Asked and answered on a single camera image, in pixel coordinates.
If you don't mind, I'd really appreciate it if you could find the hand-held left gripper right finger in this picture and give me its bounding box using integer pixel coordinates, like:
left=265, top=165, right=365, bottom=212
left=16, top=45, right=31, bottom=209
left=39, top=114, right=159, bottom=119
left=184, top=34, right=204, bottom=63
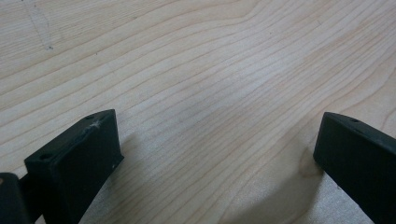
left=313, top=111, right=396, bottom=224

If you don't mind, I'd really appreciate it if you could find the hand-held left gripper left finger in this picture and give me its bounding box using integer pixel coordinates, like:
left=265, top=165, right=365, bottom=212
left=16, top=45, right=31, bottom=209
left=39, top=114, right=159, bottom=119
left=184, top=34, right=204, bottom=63
left=23, top=108, right=125, bottom=224

